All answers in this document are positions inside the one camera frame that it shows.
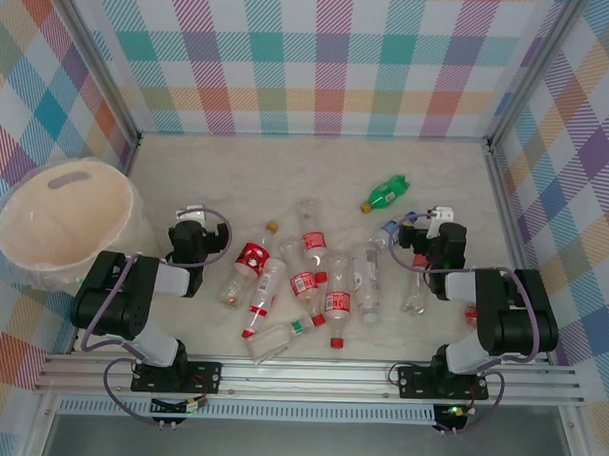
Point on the clear plastic bottle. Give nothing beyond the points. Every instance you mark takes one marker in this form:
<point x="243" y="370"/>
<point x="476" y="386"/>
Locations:
<point x="313" y="241"/>

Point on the green plastic bottle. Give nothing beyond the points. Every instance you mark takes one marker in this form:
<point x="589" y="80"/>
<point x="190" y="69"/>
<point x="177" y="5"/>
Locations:
<point x="386" y="193"/>

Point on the black power connector module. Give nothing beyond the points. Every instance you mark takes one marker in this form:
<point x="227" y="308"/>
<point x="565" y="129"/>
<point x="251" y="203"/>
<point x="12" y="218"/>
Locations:
<point x="188" y="406"/>
<point x="453" y="412"/>

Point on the red label bottle yellow cap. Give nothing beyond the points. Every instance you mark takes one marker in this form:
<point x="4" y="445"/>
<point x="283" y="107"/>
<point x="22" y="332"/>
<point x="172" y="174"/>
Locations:
<point x="251" y="258"/>

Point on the aluminium frame post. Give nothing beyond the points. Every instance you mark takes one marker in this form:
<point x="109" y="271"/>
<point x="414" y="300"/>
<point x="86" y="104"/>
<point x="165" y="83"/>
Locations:
<point x="532" y="71"/>
<point x="104" y="66"/>

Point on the clear bottle green neck band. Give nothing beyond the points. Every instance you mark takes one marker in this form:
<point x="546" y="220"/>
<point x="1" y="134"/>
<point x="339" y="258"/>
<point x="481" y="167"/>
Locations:
<point x="270" y="342"/>

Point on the aluminium mounting rail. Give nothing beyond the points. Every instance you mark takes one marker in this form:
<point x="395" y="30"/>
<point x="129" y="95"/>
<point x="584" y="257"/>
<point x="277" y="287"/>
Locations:
<point x="304" y="378"/>

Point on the red labelled plastic bottle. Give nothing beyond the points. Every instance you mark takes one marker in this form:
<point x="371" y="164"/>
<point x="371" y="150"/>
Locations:
<point x="471" y="314"/>

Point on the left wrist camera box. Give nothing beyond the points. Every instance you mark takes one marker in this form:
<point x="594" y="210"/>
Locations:
<point x="194" y="214"/>

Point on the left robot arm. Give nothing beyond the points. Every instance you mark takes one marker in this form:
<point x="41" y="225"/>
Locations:
<point x="112" y="301"/>

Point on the clear bottle red label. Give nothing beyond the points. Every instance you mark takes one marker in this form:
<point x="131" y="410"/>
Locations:
<point x="302" y="283"/>
<point x="338" y="301"/>

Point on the cream plastic bin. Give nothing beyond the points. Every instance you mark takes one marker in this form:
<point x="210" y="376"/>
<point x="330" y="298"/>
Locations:
<point x="59" y="219"/>

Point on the clear bottle red cap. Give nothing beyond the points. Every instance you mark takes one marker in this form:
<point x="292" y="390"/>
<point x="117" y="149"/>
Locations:
<point x="413" y="297"/>

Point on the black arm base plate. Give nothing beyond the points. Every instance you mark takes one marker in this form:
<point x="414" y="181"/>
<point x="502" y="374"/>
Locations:
<point x="204" y="377"/>
<point x="414" y="382"/>

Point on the clear bottle white label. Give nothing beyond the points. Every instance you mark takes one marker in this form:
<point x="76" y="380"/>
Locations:
<point x="367" y="280"/>

